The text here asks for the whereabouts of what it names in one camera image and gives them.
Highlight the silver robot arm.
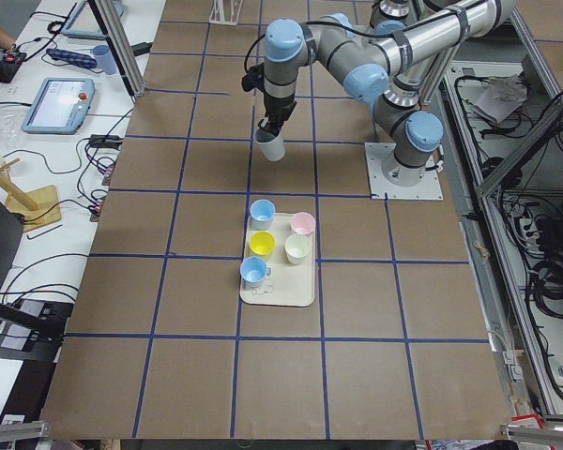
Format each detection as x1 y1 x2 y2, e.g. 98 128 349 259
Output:
241 1 516 161
369 0 434 30

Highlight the wooden stand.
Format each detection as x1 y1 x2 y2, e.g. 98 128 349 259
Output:
0 158 62 233

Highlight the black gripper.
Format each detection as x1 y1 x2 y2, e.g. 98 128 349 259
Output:
241 64 297 137

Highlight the pink plastic cup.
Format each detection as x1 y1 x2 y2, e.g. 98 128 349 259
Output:
290 212 316 236

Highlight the blue cup near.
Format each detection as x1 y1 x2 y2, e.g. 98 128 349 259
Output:
239 256 271 289

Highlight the white serving tray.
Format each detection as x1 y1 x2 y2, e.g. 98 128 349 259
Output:
239 213 315 308

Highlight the upper teach pendant tablet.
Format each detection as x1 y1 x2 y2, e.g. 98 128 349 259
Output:
21 78 96 135

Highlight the blue cup on side table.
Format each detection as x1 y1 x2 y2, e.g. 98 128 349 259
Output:
92 44 117 75

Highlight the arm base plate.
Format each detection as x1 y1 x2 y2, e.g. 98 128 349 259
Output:
364 142 444 202

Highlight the blue cup far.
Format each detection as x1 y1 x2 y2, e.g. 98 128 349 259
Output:
249 199 276 231

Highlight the cream plastic cup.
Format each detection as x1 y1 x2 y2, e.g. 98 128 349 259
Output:
284 233 312 265

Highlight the white wire cup rack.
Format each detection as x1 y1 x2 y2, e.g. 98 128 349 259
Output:
209 0 244 25

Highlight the folded blue plaid umbrella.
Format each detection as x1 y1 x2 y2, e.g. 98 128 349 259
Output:
46 48 99 71

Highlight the aluminium frame post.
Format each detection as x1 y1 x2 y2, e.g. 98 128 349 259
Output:
88 0 145 98

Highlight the yellow plastic cup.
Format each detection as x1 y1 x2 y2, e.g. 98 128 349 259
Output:
249 231 276 261

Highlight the grey plastic cup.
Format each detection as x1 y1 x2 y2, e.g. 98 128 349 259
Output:
254 128 286 162

